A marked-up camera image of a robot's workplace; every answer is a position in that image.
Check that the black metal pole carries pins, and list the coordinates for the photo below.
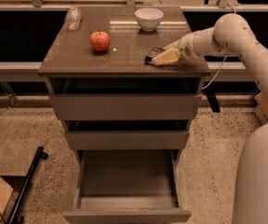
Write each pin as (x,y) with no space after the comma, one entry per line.
(13,218)

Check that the grey middle drawer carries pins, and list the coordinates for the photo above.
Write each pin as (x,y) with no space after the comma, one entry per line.
(127,134)

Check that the white ceramic bowl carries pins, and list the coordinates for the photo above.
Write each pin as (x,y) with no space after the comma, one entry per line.
(148,18)

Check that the red apple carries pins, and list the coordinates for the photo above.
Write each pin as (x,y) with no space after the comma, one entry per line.
(100,41)

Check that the black rxbar chocolate bar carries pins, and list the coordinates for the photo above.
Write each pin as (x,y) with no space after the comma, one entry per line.
(152,54)

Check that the grey top drawer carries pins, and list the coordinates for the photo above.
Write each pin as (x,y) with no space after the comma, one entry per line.
(125,106)

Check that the grey drawer cabinet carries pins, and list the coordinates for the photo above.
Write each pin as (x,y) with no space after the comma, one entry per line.
(72,66)

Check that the cardboard box right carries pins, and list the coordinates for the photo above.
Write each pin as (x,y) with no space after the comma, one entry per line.
(261,110)

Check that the black table leg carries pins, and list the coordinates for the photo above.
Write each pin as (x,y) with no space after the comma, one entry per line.
(212,98)

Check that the grey open bottom drawer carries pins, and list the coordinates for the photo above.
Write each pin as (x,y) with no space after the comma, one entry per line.
(127,187)

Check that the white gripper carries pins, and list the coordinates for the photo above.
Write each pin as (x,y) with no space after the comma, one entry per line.
(185,48)

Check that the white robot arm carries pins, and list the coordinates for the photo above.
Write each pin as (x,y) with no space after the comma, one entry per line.
(231,36)

